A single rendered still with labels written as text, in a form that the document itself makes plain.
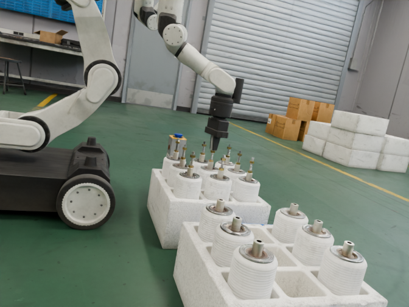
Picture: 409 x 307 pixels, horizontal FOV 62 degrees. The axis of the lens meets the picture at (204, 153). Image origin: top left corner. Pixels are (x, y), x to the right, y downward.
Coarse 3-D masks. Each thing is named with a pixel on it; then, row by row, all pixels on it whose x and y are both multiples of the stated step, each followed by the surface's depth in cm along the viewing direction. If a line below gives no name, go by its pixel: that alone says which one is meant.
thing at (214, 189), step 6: (210, 180) 124; (216, 180) 123; (210, 186) 124; (216, 186) 123; (222, 186) 123; (228, 186) 125; (204, 192) 127; (210, 192) 124; (216, 192) 123; (222, 192) 124; (228, 192) 126; (210, 198) 125; (216, 198) 124; (222, 198) 124; (228, 198) 127
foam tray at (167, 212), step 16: (160, 176) 141; (160, 192) 130; (160, 208) 128; (176, 208) 116; (192, 208) 118; (240, 208) 124; (256, 208) 126; (160, 224) 125; (176, 224) 118; (160, 240) 123; (176, 240) 119
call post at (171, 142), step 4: (172, 140) 157; (176, 140) 158; (180, 140) 158; (184, 140) 159; (168, 144) 163; (172, 144) 158; (176, 144) 158; (180, 144) 159; (172, 148) 158; (180, 148) 159; (168, 152) 162; (172, 152) 158; (180, 152) 160; (180, 156) 160
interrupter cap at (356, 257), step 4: (332, 248) 81; (336, 248) 82; (340, 248) 82; (332, 252) 79; (336, 252) 79; (340, 252) 81; (352, 252) 81; (356, 252) 81; (340, 256) 77; (344, 256) 78; (352, 256) 79; (356, 256) 79; (360, 256) 79; (344, 260) 77; (348, 260) 76; (352, 260) 77; (356, 260) 77; (360, 260) 77
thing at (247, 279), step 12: (240, 264) 69; (252, 264) 68; (264, 264) 69; (276, 264) 70; (228, 276) 74; (240, 276) 69; (252, 276) 68; (264, 276) 68; (240, 288) 70; (252, 288) 69; (264, 288) 69
